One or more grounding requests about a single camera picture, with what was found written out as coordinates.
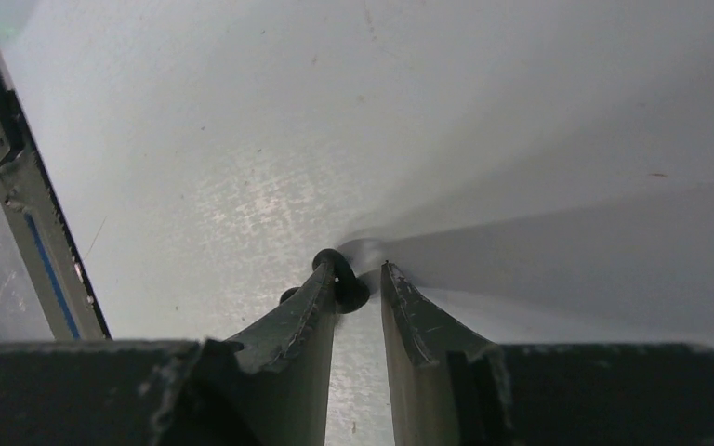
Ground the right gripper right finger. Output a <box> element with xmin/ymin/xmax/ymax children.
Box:
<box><xmin>380</xmin><ymin>263</ymin><xmax>714</xmax><ymax>445</ymax></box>

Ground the black earbud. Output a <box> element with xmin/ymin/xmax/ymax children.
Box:
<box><xmin>278</xmin><ymin>248</ymin><xmax>370</xmax><ymax>318</ymax></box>

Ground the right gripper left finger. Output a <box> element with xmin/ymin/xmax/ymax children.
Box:
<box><xmin>0</xmin><ymin>262</ymin><xmax>336</xmax><ymax>445</ymax></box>

